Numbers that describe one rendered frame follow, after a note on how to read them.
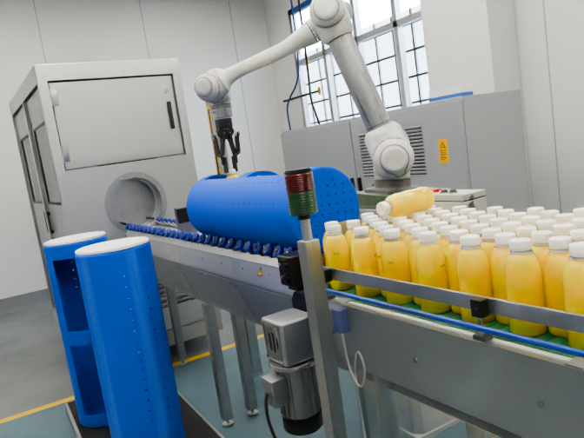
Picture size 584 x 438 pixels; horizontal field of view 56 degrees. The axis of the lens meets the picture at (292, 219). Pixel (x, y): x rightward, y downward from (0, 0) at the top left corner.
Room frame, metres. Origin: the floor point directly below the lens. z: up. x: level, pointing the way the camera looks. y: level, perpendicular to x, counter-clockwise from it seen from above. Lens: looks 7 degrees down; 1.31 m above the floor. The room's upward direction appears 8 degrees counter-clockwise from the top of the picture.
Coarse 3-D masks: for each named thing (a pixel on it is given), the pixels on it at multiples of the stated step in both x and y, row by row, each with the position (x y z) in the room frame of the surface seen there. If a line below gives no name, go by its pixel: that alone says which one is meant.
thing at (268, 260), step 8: (128, 232) 3.46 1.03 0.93; (136, 232) 3.32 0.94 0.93; (152, 240) 3.02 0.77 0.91; (160, 240) 2.92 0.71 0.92; (168, 240) 2.82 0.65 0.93; (176, 240) 2.73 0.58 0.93; (184, 240) 2.64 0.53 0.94; (192, 248) 2.52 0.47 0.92; (200, 248) 2.45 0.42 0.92; (208, 248) 2.38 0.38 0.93; (216, 248) 2.31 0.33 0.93; (224, 248) 2.25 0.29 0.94; (232, 256) 2.15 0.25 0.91; (240, 256) 2.10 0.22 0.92; (248, 256) 2.05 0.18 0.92; (256, 256) 2.00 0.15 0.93; (264, 256) 1.96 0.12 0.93; (272, 256) 1.92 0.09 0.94; (264, 264) 1.93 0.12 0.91; (272, 264) 1.88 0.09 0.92
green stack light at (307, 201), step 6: (306, 192) 1.19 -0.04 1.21; (312, 192) 1.20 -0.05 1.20; (288, 198) 1.21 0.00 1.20; (294, 198) 1.20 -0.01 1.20; (300, 198) 1.19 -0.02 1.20; (306, 198) 1.19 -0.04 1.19; (312, 198) 1.20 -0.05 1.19; (294, 204) 1.20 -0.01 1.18; (300, 204) 1.19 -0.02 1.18; (306, 204) 1.19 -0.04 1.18; (312, 204) 1.20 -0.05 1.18; (294, 210) 1.20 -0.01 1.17; (300, 210) 1.19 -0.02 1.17; (306, 210) 1.19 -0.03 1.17; (312, 210) 1.20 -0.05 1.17
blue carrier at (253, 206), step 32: (192, 192) 2.43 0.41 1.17; (224, 192) 2.14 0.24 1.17; (256, 192) 1.92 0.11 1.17; (320, 192) 1.77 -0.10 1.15; (352, 192) 1.84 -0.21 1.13; (192, 224) 2.45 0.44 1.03; (224, 224) 2.14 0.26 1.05; (256, 224) 1.90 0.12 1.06; (288, 224) 1.72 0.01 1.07; (320, 224) 1.76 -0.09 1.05
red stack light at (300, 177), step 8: (288, 176) 1.20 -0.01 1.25; (296, 176) 1.19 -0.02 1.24; (304, 176) 1.19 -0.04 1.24; (312, 176) 1.21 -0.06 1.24; (288, 184) 1.21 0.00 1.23; (296, 184) 1.19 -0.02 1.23; (304, 184) 1.19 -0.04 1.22; (312, 184) 1.21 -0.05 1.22; (288, 192) 1.21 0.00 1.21; (296, 192) 1.19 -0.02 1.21
